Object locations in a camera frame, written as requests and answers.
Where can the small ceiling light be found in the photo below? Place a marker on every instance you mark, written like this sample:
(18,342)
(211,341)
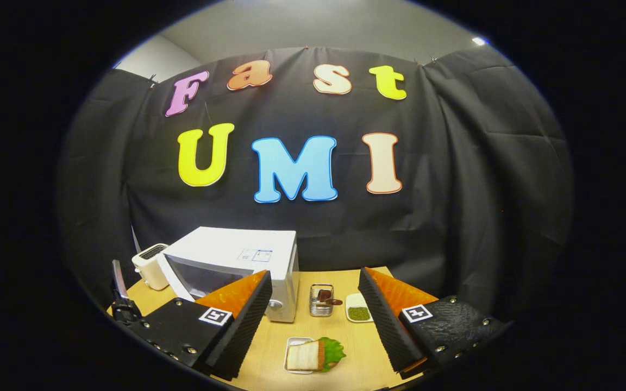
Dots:
(479,41)

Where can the white microwave oven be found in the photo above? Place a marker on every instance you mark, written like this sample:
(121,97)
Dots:
(237,250)

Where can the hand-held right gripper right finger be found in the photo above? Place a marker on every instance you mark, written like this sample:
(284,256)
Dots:
(386,326)

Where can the brown wooden utensil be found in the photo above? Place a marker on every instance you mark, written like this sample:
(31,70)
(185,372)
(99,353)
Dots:
(326,297)

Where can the black backdrop cloth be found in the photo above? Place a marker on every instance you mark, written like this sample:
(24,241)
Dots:
(454,190)

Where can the white divided dish with beans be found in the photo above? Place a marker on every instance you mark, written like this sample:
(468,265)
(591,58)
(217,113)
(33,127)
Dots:
(358,312)

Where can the sandwich with lettuce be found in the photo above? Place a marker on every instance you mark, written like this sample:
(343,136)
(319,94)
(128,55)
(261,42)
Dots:
(313,355)

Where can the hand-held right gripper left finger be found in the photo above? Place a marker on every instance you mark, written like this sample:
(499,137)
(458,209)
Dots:
(237,331)

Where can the small white tray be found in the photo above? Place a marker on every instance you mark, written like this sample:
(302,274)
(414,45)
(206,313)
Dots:
(291,343)

